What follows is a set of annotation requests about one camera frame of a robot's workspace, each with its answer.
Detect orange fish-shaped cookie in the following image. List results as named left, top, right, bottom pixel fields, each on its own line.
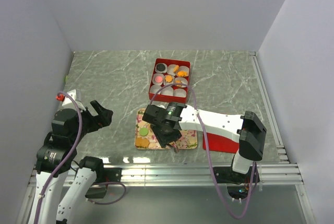
left=177, top=70, right=188, bottom=77

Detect white paper cup eight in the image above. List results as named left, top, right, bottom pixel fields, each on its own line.
left=161, top=86, right=174, bottom=96

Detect white paper cup nine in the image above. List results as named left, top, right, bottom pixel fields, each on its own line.
left=173, top=88, right=187, bottom=98

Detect white paper cup two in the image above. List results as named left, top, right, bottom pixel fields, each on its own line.
left=167, top=64, right=176, bottom=76

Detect small orange flower cookie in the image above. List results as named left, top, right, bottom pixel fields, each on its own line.
left=165, top=75, right=174, bottom=83

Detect metal tongs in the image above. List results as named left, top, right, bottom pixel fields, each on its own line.
left=171, top=142, right=179, bottom=153

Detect aluminium rail frame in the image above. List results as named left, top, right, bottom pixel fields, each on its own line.
left=28, top=51, right=305, bottom=187

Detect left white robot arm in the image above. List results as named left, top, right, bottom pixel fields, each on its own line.
left=28, top=100, right=123, bottom=223

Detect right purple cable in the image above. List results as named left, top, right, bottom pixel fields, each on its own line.
left=149, top=82, right=260, bottom=220

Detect green macaron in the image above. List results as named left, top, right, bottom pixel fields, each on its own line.
left=139, top=127, right=149, bottom=136

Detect floral serving tray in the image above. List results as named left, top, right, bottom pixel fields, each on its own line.
left=135, top=109, right=198, bottom=150

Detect red box lid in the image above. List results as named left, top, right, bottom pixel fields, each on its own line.
left=202, top=132, right=239, bottom=154

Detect white paper cup seven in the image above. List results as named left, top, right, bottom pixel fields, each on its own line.
left=149, top=85, right=162, bottom=94

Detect white paper cup three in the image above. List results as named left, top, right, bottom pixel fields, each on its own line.
left=176, top=66, right=189, bottom=75

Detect red cookie box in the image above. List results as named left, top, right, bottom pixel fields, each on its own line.
left=148, top=58, right=190, bottom=103

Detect white paper cup six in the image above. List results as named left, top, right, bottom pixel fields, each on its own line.
left=174, top=77, right=188, bottom=88

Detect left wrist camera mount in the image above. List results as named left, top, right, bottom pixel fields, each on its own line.
left=56, top=89, right=86, bottom=111

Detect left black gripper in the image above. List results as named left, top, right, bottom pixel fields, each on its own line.
left=71, top=99, right=113, bottom=144

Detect tan round biscuit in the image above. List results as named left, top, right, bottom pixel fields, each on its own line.
left=173, top=65, right=179, bottom=73

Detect white paper cup five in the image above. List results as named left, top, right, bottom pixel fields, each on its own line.
left=163, top=75, right=175, bottom=86

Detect white paper cup four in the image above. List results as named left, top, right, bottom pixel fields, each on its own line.
left=152, top=73, right=164, bottom=86

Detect white paper cup one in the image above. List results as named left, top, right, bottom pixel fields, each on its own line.
left=154, top=63, right=168, bottom=75

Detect pink sandwich cookie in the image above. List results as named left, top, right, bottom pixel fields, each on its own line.
left=154, top=76, right=163, bottom=83

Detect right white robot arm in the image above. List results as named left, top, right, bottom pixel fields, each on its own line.
left=142, top=102, right=267, bottom=182

